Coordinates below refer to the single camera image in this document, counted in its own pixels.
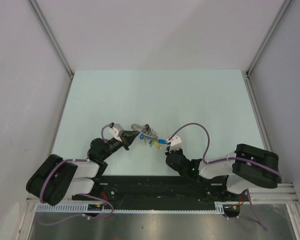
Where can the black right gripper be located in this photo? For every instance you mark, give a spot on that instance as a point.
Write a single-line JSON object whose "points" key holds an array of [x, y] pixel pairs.
{"points": [[179, 151]]}

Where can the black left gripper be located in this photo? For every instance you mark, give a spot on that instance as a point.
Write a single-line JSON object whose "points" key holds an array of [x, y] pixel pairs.
{"points": [[127, 136]]}

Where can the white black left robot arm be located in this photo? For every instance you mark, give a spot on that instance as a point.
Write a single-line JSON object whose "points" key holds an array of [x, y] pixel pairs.
{"points": [[57, 177]]}

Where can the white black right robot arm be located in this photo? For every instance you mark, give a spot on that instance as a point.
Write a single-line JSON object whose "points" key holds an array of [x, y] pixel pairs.
{"points": [[246, 167]]}

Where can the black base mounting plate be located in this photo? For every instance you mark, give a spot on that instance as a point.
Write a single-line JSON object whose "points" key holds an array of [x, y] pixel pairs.
{"points": [[160, 193]]}

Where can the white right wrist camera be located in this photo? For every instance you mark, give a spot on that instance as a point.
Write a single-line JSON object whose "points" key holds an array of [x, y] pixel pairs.
{"points": [[173, 144]]}

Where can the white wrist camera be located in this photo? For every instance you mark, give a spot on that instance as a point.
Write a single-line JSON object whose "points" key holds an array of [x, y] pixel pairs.
{"points": [[116, 130], [173, 144]]}

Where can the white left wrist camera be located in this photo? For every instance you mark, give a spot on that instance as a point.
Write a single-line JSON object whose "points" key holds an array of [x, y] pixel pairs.
{"points": [[116, 130]]}

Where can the aluminium frame rail left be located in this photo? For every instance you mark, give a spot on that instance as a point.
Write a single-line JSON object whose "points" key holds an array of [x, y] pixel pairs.
{"points": [[38, 13]]}

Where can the aluminium frame rail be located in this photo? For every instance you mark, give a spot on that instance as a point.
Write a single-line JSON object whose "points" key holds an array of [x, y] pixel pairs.
{"points": [[279, 17], [38, 13]]}

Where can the aluminium frame rail right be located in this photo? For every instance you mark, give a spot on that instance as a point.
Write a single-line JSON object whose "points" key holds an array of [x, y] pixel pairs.
{"points": [[279, 17]]}

